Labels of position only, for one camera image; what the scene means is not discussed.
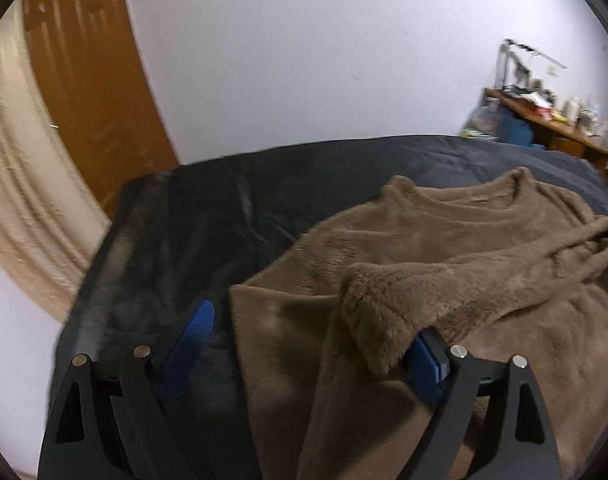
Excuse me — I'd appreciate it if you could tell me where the red box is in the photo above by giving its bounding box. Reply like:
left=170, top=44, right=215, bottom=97
left=520, top=91, right=554, bottom=112

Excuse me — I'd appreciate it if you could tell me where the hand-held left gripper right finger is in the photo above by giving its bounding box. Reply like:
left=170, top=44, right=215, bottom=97
left=404, top=327, right=564, bottom=480

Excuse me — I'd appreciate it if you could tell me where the beige curtain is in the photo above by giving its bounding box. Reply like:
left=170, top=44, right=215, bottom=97
left=0, top=0, right=115, bottom=326

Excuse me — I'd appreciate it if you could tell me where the wooden desk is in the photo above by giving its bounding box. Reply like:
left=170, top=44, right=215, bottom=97
left=481, top=87, right=608, bottom=168

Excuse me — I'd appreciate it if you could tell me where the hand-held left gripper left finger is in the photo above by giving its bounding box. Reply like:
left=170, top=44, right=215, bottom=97
left=38, top=299, right=215, bottom=480

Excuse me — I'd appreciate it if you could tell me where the brown fleece sweater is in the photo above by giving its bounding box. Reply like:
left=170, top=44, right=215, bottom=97
left=229, top=166, right=608, bottom=480

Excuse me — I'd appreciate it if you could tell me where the dark bed cover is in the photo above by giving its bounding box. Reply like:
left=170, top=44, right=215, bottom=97
left=36, top=134, right=608, bottom=480

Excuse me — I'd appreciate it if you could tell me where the wooden panelled door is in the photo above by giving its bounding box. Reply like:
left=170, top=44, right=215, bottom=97
left=21, top=0, right=189, bottom=221

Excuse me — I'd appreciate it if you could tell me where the grey plastic bag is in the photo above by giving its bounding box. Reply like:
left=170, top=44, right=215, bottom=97
left=464, top=99, right=502, bottom=136

